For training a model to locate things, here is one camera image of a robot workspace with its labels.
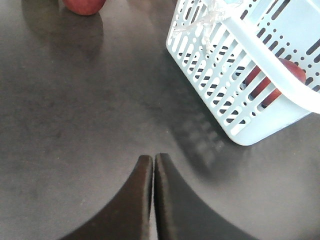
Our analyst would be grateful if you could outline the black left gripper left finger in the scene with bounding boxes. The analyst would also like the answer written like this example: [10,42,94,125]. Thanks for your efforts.
[63,155,153,240]

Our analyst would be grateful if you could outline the light blue plastic basket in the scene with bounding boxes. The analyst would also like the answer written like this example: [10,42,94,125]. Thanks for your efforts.
[166,0,320,146]

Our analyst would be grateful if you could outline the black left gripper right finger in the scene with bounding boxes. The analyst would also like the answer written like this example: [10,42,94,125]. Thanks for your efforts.
[154,153,254,240]

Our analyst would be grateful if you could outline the red apple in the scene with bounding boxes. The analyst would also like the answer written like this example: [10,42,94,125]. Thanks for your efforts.
[243,57,307,107]
[62,0,106,16]

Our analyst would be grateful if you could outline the clear plastic tag strip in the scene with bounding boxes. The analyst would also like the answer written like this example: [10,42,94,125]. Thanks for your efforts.
[172,0,244,55]

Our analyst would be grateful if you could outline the red apple beside yellow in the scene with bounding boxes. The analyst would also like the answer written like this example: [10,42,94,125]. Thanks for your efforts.
[62,0,106,16]

